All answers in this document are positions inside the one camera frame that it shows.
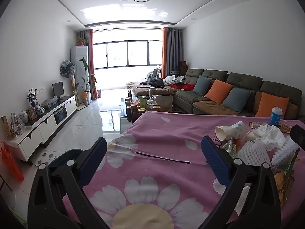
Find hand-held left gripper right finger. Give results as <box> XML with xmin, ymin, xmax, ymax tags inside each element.
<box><xmin>199</xmin><ymin>135</ymin><xmax>282</xmax><ymax>229</ymax></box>

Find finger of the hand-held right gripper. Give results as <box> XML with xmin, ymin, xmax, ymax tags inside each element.
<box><xmin>290</xmin><ymin>124</ymin><xmax>305</xmax><ymax>149</ymax></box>

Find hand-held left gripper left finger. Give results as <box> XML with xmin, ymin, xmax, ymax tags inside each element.
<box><xmin>27</xmin><ymin>137</ymin><xmax>108</xmax><ymax>229</ymax></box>

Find white foam fruit net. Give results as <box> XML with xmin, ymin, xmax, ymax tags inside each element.
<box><xmin>270</xmin><ymin>136</ymin><xmax>301</xmax><ymax>165</ymax></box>
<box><xmin>236</xmin><ymin>140</ymin><xmax>272</xmax><ymax>166</ymax></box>

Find silver green snack wrapper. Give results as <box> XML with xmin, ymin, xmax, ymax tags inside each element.
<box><xmin>223</xmin><ymin>137</ymin><xmax>239</xmax><ymax>153</ymax></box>

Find white tissue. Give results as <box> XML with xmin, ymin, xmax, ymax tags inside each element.
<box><xmin>253</xmin><ymin>124</ymin><xmax>286</xmax><ymax>151</ymax></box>

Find white dotted paper cup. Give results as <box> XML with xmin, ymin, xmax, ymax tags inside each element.
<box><xmin>215</xmin><ymin>121</ymin><xmax>246</xmax><ymax>141</ymax></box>

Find gold green snack wrapper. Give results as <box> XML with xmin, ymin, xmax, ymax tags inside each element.
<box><xmin>273</xmin><ymin>148</ymin><xmax>301</xmax><ymax>208</ymax></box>

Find blue can with white cap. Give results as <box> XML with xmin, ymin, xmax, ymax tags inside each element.
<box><xmin>269</xmin><ymin>107</ymin><xmax>283</xmax><ymax>127</ymax></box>

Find glass coffee table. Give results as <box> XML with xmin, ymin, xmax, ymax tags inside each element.
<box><xmin>99</xmin><ymin>97</ymin><xmax>174</xmax><ymax>134</ymax></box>

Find orange cushion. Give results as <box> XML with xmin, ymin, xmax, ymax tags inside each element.
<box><xmin>255</xmin><ymin>92</ymin><xmax>289</xmax><ymax>120</ymax></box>
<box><xmin>204</xmin><ymin>79</ymin><xmax>234</xmax><ymax>104</ymax></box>

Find small snack packet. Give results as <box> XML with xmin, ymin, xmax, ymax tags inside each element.
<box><xmin>249</xmin><ymin>121</ymin><xmax>268</xmax><ymax>129</ymax></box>

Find white bathroom scale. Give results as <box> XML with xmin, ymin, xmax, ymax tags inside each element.
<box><xmin>36</xmin><ymin>151</ymin><xmax>56</xmax><ymax>166</ymax></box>

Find pink floral blanket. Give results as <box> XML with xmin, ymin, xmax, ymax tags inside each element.
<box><xmin>61</xmin><ymin>111</ymin><xmax>305</xmax><ymax>229</ymax></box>

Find white tv cabinet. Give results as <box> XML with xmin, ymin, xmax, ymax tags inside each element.
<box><xmin>5</xmin><ymin>95</ymin><xmax>78</xmax><ymax>163</ymax></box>

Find group of tea jars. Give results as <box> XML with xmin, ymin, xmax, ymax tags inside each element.
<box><xmin>125</xmin><ymin>95</ymin><xmax>173</xmax><ymax>122</ymax></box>

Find blue-grey cushion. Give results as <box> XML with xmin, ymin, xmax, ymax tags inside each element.
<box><xmin>222</xmin><ymin>87</ymin><xmax>252</xmax><ymax>113</ymax></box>
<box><xmin>193</xmin><ymin>75</ymin><xmax>212</xmax><ymax>96</ymax></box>

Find tall plant in yellow pot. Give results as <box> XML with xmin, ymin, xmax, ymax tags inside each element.
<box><xmin>77</xmin><ymin>57</ymin><xmax>98</xmax><ymax>106</ymax></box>

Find blue white wrapped bundle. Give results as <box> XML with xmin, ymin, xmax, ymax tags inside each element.
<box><xmin>42</xmin><ymin>96</ymin><xmax>58</xmax><ymax>108</ymax></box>

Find brown paper bag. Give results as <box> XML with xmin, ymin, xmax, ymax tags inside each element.
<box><xmin>156</xmin><ymin>95</ymin><xmax>173</xmax><ymax>112</ymax></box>

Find black monitor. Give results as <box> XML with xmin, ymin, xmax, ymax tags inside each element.
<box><xmin>52</xmin><ymin>81</ymin><xmax>65</xmax><ymax>101</ymax></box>

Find olive green sofa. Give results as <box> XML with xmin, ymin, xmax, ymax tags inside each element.
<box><xmin>132</xmin><ymin>68</ymin><xmax>303</xmax><ymax>120</ymax></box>

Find white ceramic jar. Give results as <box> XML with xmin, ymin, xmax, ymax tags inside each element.
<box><xmin>18</xmin><ymin>110</ymin><xmax>29</xmax><ymax>124</ymax></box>

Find small plant in blue vase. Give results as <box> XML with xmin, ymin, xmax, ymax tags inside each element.
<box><xmin>27</xmin><ymin>88</ymin><xmax>38</xmax><ymax>109</ymax></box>

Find orange plastic bag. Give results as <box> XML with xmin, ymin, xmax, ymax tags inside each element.
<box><xmin>0</xmin><ymin>141</ymin><xmax>24</xmax><ymax>181</ymax></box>

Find glass ship model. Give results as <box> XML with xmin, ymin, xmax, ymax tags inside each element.
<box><xmin>10</xmin><ymin>113</ymin><xmax>26</xmax><ymax>139</ymax></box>

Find pile of white clothes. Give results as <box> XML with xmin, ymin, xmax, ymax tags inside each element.
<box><xmin>164</xmin><ymin>76</ymin><xmax>185</xmax><ymax>84</ymax></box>

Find fan with patterned cover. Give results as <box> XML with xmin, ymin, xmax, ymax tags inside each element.
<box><xmin>59</xmin><ymin>60</ymin><xmax>79</xmax><ymax>108</ymax></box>

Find tall yellow box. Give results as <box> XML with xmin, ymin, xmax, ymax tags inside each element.
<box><xmin>1</xmin><ymin>116</ymin><xmax>13</xmax><ymax>140</ymax></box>

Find black clothes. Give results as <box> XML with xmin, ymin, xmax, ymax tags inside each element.
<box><xmin>149</xmin><ymin>78</ymin><xmax>165</xmax><ymax>87</ymax></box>

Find brown cardboard box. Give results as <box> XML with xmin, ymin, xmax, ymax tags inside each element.
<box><xmin>177</xmin><ymin>61</ymin><xmax>189</xmax><ymax>77</ymax></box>

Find grey office chair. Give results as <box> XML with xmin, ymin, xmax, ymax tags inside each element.
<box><xmin>144</xmin><ymin>68</ymin><xmax>162</xmax><ymax>79</ymax></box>

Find grey and orange curtain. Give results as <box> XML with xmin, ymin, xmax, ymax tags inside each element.
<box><xmin>80</xmin><ymin>29</ymin><xmax>99</xmax><ymax>99</ymax></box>
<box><xmin>162</xmin><ymin>27</ymin><xmax>183</xmax><ymax>80</ymax></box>

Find white standing air conditioner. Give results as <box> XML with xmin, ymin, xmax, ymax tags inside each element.
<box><xmin>70</xmin><ymin>45</ymin><xmax>89</xmax><ymax>104</ymax></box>

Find large window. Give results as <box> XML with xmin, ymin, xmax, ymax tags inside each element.
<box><xmin>93</xmin><ymin>39</ymin><xmax>164</xmax><ymax>68</ymax></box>

